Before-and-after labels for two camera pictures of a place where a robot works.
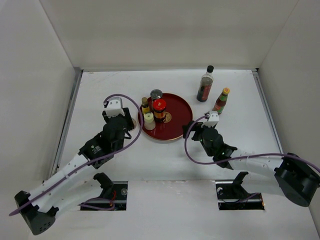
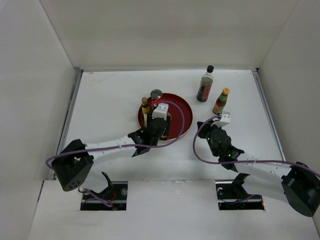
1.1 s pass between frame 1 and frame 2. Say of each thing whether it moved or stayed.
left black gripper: moved
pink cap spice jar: moved
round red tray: stayed
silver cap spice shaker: stayed
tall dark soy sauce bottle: stayed
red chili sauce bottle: stayed
